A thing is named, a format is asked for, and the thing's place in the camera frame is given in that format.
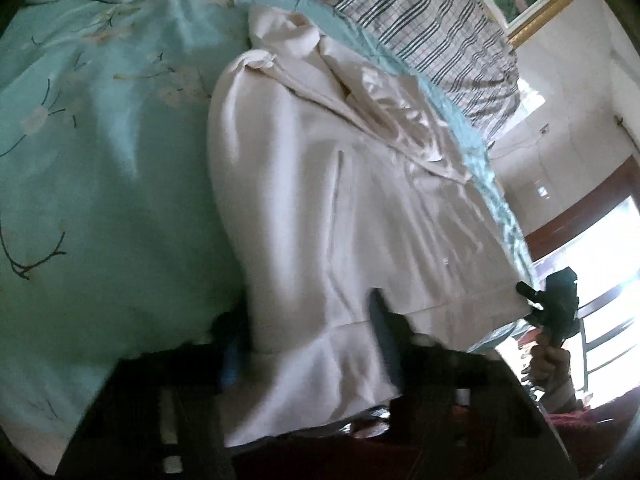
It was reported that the plaid pillow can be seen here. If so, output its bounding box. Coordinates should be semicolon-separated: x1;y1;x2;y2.
320;0;521;144

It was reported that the white large garment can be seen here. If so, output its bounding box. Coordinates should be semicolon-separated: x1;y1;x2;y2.
208;6;527;446

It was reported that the person's right hand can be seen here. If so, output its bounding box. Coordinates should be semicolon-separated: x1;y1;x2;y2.
527;339;570;393

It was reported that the teal floral bed sheet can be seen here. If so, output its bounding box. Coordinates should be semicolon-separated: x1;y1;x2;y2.
1;0;530;445

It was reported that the brown wooden door frame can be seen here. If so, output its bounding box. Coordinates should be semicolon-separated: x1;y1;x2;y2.
525;156;640;262

